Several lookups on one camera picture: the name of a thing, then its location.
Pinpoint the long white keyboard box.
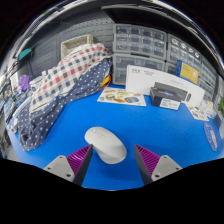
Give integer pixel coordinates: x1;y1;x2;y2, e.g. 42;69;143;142
125;64;206;108

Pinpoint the blue and yellow box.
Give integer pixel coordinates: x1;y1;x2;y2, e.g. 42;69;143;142
175;59;200;85

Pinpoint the purple object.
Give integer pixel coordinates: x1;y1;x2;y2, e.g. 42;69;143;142
18;74;32;92

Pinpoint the navy polka dot cloth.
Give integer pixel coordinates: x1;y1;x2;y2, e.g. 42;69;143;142
17;57;114;153

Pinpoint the light grey computer mouse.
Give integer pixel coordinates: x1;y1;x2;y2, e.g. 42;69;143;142
83;125;128;165

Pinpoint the clear plastic box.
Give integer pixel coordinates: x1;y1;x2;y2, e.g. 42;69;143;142
199;99;218;120

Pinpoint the grey pegboard panel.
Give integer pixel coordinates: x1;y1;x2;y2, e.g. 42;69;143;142
29;18;116;79

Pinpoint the white woven basket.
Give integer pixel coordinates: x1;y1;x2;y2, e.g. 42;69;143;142
60;34;95;57

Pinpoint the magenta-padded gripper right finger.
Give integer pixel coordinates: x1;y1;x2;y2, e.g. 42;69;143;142
133;143;183;187

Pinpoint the food sticker sheet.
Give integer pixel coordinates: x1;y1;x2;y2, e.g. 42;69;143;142
96;87;148;108

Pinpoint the green potted plant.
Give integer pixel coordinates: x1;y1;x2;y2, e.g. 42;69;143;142
215;95;224;118

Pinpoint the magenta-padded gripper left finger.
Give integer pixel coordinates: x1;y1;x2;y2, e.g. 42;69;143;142
43;143;94;187

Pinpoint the small black product box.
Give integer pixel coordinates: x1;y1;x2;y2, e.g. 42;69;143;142
148;86;183;111

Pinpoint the cartoon sticker sheet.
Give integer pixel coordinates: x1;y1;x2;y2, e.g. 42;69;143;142
186;104;210;122

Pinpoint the yellow and red package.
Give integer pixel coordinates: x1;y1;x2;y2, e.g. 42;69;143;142
99;75;112;91

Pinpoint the round blue printed mouse pad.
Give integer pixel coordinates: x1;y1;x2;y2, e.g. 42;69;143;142
203;121;221;153

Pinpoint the red blue checked cloth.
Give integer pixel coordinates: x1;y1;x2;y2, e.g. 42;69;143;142
29;42;114;113

